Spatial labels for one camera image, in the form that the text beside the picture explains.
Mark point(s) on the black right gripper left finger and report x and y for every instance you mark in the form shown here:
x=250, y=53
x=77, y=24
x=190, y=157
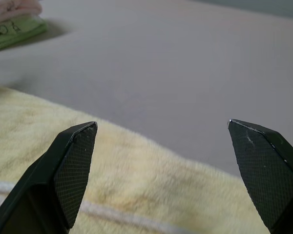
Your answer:
x=63, y=170

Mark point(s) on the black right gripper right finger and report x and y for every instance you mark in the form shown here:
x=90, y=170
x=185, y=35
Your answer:
x=266, y=170

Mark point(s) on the yellow fluffy towel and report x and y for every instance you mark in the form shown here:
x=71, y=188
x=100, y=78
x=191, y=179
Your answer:
x=136, y=170

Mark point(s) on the green folded towel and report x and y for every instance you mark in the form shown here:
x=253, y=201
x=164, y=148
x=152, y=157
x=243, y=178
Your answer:
x=27, y=29

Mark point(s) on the pink folded towel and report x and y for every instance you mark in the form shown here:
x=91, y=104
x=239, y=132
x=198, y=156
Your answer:
x=14, y=9

